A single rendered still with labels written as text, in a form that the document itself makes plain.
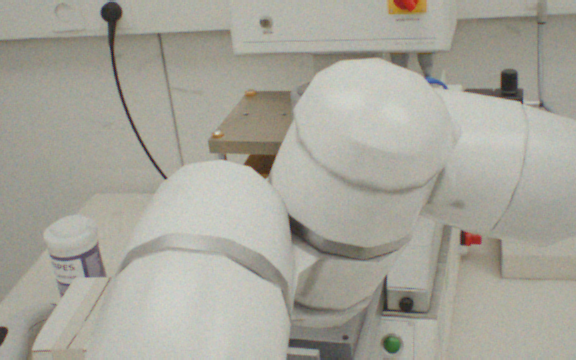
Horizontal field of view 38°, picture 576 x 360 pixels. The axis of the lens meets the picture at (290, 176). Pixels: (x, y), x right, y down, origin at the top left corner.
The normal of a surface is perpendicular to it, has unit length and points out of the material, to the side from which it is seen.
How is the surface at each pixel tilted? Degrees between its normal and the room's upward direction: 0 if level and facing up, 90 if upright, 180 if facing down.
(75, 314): 1
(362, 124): 51
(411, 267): 40
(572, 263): 90
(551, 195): 85
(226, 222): 19
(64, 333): 1
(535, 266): 90
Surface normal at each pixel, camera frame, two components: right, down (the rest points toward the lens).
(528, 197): 0.07, 0.40
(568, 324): -0.11, -0.89
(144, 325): -0.36, -0.69
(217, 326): 0.45, -0.62
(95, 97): -0.19, 0.46
